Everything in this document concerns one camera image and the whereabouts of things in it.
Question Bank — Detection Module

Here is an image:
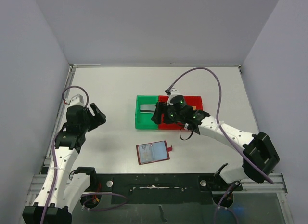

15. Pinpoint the thin white card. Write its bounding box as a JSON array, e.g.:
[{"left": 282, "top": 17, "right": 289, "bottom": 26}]
[{"left": 139, "top": 104, "right": 156, "bottom": 114}]

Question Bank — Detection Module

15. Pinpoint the red bin with black card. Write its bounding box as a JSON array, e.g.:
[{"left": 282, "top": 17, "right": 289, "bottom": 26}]
[{"left": 158, "top": 95, "right": 182, "bottom": 130}]

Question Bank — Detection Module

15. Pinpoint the red bin with gold card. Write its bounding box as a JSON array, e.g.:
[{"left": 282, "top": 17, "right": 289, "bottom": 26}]
[{"left": 184, "top": 95, "right": 203, "bottom": 110}]

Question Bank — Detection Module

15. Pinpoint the green plastic bin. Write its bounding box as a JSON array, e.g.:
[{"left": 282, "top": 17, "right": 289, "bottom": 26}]
[{"left": 135, "top": 95, "right": 158, "bottom": 130}]

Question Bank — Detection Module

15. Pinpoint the red leather card holder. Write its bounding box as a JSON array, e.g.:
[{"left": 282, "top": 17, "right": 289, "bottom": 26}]
[{"left": 136, "top": 140, "right": 173, "bottom": 165}]

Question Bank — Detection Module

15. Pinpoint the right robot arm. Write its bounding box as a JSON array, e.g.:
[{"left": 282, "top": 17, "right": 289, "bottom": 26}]
[{"left": 152, "top": 95, "right": 280, "bottom": 190}]

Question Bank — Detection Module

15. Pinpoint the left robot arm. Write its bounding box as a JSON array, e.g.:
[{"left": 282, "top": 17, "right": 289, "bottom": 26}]
[{"left": 22, "top": 103, "right": 106, "bottom": 224}]

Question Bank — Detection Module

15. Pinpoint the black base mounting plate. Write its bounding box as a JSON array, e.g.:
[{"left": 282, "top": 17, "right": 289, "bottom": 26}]
[{"left": 81, "top": 173, "right": 230, "bottom": 208}]

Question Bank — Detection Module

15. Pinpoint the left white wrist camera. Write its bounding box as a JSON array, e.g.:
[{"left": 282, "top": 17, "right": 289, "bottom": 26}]
[{"left": 64, "top": 94, "right": 85, "bottom": 107}]

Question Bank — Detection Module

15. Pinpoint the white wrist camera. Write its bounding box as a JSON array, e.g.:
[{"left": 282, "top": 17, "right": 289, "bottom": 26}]
[
  {"left": 165, "top": 88, "right": 181, "bottom": 106},
  {"left": 64, "top": 94, "right": 85, "bottom": 107}
]

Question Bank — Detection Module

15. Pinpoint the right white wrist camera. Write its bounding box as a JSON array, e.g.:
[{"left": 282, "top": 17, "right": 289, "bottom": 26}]
[{"left": 165, "top": 88, "right": 181, "bottom": 106}]

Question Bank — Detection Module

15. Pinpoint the aluminium front rail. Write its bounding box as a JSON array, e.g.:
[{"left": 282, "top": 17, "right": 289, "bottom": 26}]
[{"left": 236, "top": 173, "right": 288, "bottom": 193}]

